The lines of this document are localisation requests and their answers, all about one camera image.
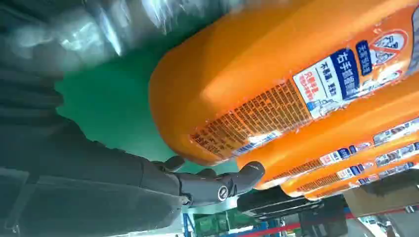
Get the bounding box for small cardboard box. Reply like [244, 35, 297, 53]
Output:
[342, 170, 419, 218]

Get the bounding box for black foam-lined case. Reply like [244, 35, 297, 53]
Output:
[236, 188, 325, 220]

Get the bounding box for green table mat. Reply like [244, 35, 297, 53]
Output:
[54, 19, 240, 174]

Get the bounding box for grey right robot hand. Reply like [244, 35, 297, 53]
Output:
[0, 119, 266, 237]

